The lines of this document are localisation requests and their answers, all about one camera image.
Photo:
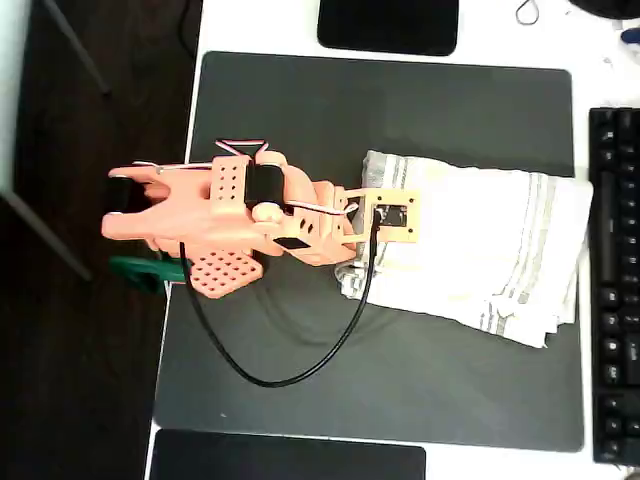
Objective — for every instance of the green table clamp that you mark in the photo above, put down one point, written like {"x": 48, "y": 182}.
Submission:
{"x": 145, "y": 272}

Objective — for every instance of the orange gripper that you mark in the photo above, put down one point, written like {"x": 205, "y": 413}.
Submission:
{"x": 348, "y": 239}

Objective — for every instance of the small blue object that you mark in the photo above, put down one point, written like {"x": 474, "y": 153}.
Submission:
{"x": 631, "y": 36}

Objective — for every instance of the white grey-striped towel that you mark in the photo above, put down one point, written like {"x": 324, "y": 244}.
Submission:
{"x": 475, "y": 240}

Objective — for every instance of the white furniture panel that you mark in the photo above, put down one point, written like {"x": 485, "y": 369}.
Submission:
{"x": 12, "y": 90}

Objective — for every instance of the grey metal leg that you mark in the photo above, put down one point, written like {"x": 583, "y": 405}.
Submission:
{"x": 82, "y": 50}

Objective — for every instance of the large dark grey desk mat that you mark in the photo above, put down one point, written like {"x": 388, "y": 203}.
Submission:
{"x": 375, "y": 115}

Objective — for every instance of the beige wrist camera mount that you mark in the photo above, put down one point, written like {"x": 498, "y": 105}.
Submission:
{"x": 367, "y": 232}

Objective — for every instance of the black rectangular mat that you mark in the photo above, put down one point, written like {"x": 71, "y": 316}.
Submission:
{"x": 285, "y": 460}

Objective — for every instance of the dark rounded object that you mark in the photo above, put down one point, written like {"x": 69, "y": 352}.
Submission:
{"x": 610, "y": 7}

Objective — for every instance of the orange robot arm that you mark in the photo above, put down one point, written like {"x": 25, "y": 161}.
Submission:
{"x": 190, "y": 215}

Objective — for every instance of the black computer keyboard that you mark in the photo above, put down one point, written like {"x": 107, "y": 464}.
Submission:
{"x": 617, "y": 280}

